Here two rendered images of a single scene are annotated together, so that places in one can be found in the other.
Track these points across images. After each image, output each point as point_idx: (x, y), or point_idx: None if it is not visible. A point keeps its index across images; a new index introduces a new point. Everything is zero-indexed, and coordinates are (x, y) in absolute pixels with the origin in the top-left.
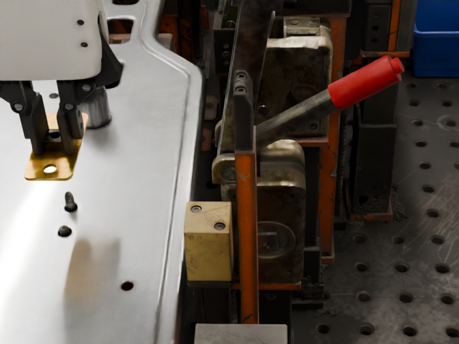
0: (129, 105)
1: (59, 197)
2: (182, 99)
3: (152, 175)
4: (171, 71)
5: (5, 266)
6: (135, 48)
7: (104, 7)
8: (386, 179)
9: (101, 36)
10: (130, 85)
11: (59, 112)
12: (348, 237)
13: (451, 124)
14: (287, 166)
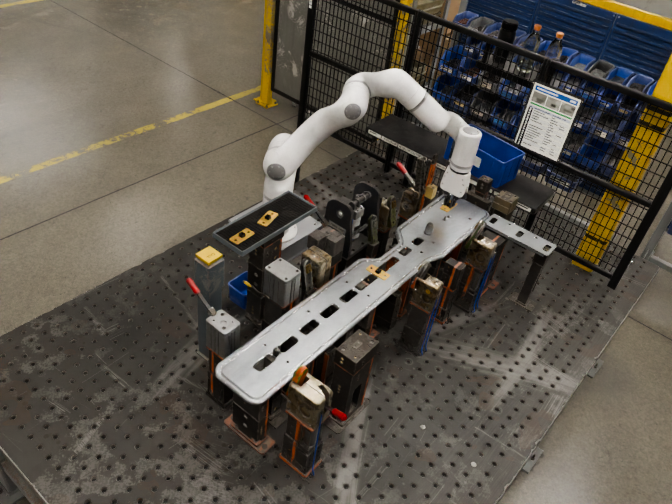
0: (418, 231)
1: (445, 222)
2: (406, 226)
3: (425, 216)
4: (402, 233)
5: (461, 217)
6: (405, 243)
7: (402, 259)
8: None
9: None
10: (414, 235)
11: (450, 195)
12: None
13: None
14: (410, 189)
